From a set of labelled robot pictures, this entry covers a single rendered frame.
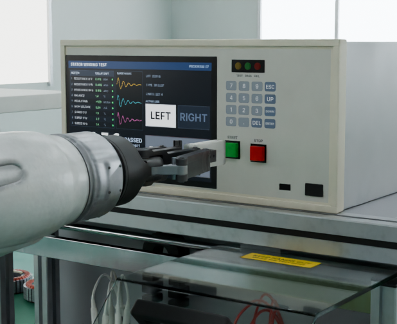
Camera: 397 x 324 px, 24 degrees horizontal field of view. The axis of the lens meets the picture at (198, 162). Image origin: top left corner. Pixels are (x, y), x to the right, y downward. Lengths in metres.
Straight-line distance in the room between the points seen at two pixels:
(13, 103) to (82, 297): 0.60
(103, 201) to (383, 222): 0.33
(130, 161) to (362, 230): 0.28
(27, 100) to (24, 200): 1.21
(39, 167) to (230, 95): 0.40
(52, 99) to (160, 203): 0.91
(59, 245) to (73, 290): 0.23
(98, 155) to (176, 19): 8.06
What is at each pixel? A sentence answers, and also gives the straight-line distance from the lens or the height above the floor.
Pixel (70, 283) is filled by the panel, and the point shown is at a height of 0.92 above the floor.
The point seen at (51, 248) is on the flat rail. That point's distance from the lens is 1.35.
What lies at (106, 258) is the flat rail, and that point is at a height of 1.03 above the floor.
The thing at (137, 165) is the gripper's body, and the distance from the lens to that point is 0.96.
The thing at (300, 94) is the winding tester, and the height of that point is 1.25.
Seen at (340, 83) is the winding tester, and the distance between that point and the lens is 1.10.
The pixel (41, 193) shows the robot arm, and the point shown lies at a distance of 0.84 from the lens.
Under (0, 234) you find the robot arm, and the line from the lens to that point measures 0.83.
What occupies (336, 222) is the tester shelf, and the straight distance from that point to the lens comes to 1.09.
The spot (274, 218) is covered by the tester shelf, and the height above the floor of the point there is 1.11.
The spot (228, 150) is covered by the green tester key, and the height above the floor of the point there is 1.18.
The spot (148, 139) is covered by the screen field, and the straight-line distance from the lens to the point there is 1.25.
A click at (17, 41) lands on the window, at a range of 7.45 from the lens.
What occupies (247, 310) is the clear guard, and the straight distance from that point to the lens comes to 0.92.
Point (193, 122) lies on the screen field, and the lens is 1.21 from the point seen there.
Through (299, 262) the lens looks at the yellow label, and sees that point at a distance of 1.09.
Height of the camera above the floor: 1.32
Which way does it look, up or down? 7 degrees down
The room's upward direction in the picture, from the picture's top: straight up
